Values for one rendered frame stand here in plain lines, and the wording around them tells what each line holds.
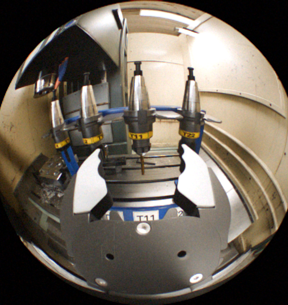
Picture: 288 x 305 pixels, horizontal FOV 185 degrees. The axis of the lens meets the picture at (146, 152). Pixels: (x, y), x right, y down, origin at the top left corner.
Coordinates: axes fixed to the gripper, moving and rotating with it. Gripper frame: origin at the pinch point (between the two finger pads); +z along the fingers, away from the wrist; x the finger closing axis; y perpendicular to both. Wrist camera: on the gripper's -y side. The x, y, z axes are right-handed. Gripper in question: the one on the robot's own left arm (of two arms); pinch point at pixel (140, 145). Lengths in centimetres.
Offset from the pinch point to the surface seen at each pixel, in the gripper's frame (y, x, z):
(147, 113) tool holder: -2.3, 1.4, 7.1
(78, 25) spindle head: -34.5, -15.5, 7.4
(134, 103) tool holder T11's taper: -4.2, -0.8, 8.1
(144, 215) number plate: 24.9, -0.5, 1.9
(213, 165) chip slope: 36, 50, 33
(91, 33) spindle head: -34.9, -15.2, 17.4
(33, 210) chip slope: 52, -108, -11
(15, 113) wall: -41, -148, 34
